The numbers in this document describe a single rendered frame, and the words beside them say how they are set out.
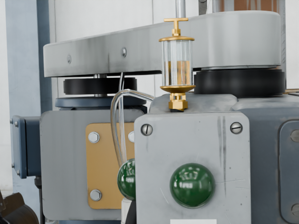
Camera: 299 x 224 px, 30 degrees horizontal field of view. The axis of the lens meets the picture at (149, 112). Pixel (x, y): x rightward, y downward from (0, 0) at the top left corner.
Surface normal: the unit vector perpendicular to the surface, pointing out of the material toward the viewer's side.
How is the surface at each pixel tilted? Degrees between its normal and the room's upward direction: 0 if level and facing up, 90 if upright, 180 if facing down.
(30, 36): 90
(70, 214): 90
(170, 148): 90
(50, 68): 90
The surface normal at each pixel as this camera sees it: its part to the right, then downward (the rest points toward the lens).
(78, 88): -0.48, 0.06
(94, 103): -0.05, 0.05
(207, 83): -0.77, 0.05
